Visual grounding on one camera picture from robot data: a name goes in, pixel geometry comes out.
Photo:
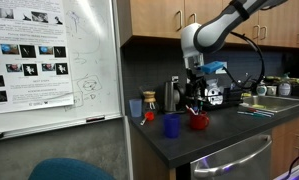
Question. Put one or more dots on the red marker white barrel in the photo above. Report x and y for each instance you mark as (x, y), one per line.
(262, 110)

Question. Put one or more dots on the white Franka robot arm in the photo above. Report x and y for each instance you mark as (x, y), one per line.
(222, 23)

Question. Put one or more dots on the blue plastic cup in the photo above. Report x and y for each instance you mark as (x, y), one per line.
(172, 126)

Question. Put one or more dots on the small white cup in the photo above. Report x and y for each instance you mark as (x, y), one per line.
(271, 90)

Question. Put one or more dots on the wooden lower cabinet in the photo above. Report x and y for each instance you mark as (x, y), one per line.
(289, 143)

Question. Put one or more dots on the stainless steel kettle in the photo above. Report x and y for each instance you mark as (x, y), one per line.
(171, 98)

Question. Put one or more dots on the white soap bottle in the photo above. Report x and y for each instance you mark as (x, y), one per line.
(261, 89)

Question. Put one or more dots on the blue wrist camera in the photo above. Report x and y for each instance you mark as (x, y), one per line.
(211, 67)

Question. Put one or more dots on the red measuring scoop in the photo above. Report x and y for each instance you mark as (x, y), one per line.
(148, 116)

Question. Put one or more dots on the black dish rack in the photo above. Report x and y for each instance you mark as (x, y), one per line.
(234, 96)

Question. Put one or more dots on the blue office chair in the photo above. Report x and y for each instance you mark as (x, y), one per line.
(69, 170)

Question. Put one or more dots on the whiteboard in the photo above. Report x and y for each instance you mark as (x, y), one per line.
(95, 66)

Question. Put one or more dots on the stainless steel dishwasher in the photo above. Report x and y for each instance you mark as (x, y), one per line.
(232, 156)

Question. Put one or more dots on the stainless steel sink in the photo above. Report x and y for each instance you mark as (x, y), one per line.
(272, 102)

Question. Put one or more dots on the green marker white barrel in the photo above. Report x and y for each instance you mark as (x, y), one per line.
(252, 114)
(259, 112)

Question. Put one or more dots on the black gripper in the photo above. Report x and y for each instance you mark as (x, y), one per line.
(195, 85)

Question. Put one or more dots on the glass pour-over coffee maker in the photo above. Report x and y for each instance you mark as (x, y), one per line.
(149, 99)

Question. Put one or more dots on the research poster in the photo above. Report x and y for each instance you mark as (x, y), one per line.
(29, 50)

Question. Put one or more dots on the light blue translucent cup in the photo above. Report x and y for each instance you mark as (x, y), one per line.
(135, 108)

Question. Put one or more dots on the wooden upper cabinets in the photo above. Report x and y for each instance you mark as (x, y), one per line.
(155, 18)

